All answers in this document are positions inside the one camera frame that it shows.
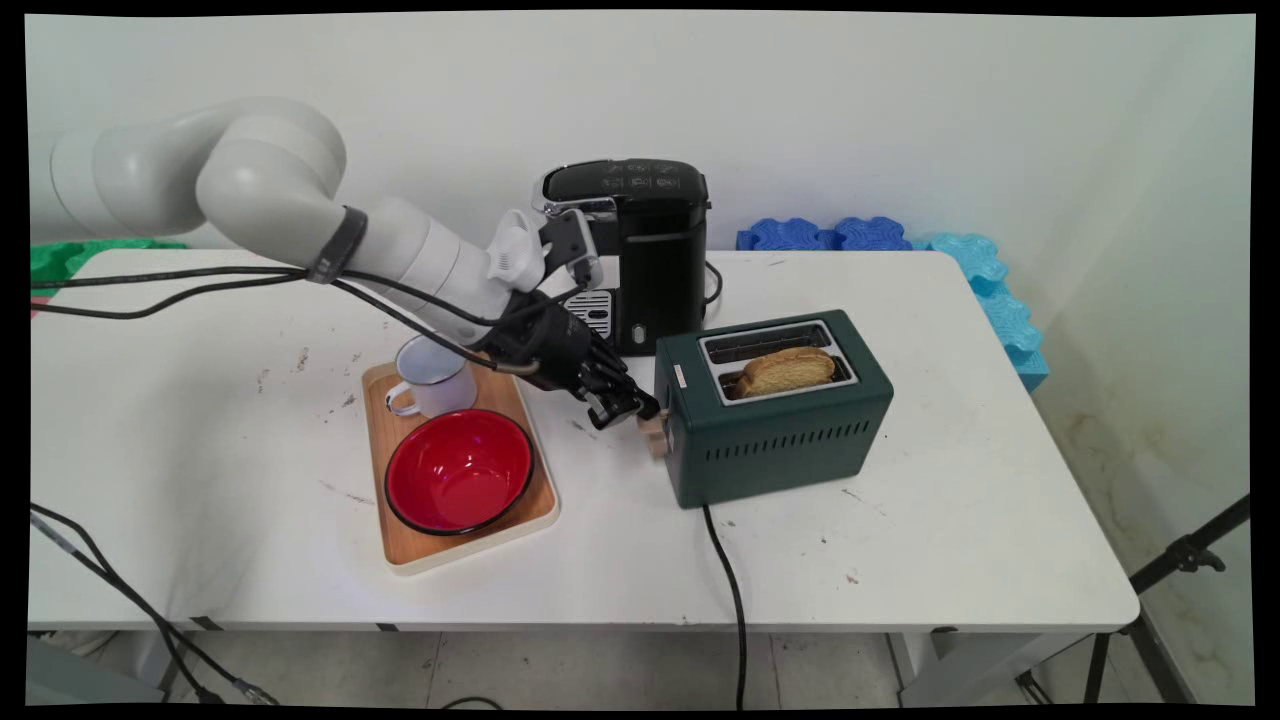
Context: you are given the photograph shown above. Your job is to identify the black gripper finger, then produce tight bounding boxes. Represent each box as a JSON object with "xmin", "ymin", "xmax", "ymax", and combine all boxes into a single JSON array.
[
  {"xmin": 592, "ymin": 345, "xmax": 663, "ymax": 421},
  {"xmin": 582, "ymin": 372, "xmax": 646, "ymax": 432}
]

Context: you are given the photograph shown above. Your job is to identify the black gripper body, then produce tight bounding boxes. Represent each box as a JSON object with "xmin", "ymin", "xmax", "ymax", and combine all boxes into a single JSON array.
[{"xmin": 488, "ymin": 293, "xmax": 613, "ymax": 397}]

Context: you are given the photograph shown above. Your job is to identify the dark green toaster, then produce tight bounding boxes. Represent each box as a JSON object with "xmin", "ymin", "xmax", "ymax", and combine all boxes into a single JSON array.
[{"xmin": 638, "ymin": 308, "xmax": 896, "ymax": 511}]

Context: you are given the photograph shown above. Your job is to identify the white enamel mug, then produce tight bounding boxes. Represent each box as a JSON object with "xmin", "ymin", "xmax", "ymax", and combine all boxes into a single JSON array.
[{"xmin": 385, "ymin": 335, "xmax": 479, "ymax": 419}]

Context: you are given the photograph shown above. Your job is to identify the black pod coffee machine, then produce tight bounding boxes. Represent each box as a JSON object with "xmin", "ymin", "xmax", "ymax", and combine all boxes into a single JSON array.
[{"xmin": 531, "ymin": 158, "xmax": 713, "ymax": 358}]

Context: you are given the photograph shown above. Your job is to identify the red bowl with black rim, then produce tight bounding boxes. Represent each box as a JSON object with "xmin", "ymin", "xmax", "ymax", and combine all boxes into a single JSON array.
[{"xmin": 384, "ymin": 408, "xmax": 537, "ymax": 537}]

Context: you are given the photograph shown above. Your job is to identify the brown toast slice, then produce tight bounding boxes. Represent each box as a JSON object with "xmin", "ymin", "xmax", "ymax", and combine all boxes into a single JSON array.
[{"xmin": 735, "ymin": 346, "xmax": 837, "ymax": 401}]

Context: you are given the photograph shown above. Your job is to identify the wooden serving tray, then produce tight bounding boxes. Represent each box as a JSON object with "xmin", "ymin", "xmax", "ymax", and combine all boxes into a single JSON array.
[{"xmin": 361, "ymin": 352, "xmax": 561, "ymax": 577}]

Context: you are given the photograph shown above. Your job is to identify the light blue foam mat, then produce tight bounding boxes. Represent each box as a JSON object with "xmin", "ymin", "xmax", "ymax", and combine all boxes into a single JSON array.
[{"xmin": 912, "ymin": 233, "xmax": 1051, "ymax": 393}]

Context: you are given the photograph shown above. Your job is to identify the green foam mat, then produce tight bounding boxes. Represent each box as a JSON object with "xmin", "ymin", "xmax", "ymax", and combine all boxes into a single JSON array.
[{"xmin": 30, "ymin": 238, "xmax": 189, "ymax": 287}]

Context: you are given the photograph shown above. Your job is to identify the black tripod stand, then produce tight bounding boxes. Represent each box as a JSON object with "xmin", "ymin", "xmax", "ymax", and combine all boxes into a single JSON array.
[{"xmin": 1015, "ymin": 495, "xmax": 1253, "ymax": 706}]

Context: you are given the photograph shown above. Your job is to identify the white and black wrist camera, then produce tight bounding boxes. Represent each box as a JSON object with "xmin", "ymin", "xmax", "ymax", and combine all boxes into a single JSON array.
[{"xmin": 486, "ymin": 208, "xmax": 603, "ymax": 293}]

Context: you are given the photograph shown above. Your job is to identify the black toaster power cable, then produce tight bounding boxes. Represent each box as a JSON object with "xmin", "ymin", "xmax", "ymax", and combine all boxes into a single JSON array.
[{"xmin": 702, "ymin": 503, "xmax": 750, "ymax": 711}]

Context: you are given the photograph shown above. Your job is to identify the black floor cable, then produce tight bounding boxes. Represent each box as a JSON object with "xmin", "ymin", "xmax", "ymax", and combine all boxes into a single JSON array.
[
  {"xmin": 30, "ymin": 503, "xmax": 226, "ymax": 705},
  {"xmin": 30, "ymin": 515, "xmax": 279, "ymax": 705}
]

